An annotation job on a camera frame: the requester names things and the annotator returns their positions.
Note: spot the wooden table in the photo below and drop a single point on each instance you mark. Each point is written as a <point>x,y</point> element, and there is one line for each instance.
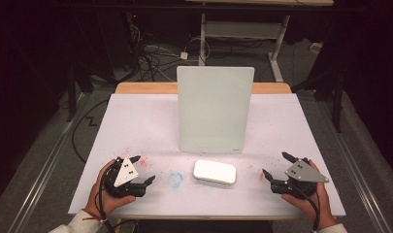
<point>142,88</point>

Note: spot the small whiteboard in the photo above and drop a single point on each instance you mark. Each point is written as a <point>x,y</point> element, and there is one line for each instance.
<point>213,103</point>

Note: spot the black stand leg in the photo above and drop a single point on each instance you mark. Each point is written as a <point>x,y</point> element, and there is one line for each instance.
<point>71,97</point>

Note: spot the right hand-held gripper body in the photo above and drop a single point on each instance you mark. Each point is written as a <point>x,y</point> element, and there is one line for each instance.
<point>302,173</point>

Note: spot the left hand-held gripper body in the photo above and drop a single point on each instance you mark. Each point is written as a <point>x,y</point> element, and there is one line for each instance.
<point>126,173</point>

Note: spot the person's right hand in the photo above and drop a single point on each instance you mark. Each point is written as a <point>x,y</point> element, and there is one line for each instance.
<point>321,204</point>

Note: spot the white board eraser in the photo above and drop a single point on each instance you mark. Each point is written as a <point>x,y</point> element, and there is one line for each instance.
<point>215,172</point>

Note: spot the white paper table cover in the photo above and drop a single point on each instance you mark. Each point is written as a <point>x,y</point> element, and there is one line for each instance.
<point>145,123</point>

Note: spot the metal floor rail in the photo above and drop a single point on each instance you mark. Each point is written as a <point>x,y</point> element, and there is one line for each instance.
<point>45,161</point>
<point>355,168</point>

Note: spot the white metal desk frame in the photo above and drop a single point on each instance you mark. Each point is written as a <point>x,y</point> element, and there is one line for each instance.
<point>242,29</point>

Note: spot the small white floor box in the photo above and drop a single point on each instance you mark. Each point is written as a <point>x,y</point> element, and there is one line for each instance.
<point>316,47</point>

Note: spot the white power adapter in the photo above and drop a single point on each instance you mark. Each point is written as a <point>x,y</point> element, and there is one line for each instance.
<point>184,55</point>

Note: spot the person's left hand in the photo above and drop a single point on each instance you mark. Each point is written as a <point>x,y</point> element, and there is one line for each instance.
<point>102,202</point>

